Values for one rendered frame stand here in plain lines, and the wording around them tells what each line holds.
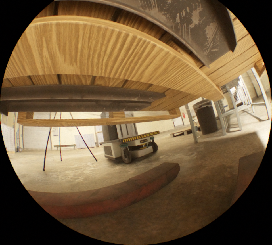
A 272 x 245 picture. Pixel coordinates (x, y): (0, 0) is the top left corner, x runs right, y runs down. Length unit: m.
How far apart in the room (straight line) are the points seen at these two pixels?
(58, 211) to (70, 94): 0.45
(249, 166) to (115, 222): 0.48
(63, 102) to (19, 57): 0.38
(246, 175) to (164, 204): 0.31
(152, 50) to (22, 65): 0.22
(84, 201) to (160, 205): 0.29
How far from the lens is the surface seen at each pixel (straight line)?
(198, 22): 0.30
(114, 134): 1.54
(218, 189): 0.48
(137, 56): 0.16
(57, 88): 0.40
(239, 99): 6.02
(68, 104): 0.51
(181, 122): 8.72
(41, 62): 0.18
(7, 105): 0.70
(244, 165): 0.41
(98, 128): 7.17
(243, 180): 0.34
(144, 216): 0.42
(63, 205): 0.43
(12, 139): 5.18
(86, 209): 0.42
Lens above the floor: 0.31
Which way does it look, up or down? 16 degrees up
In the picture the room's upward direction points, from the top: 13 degrees counter-clockwise
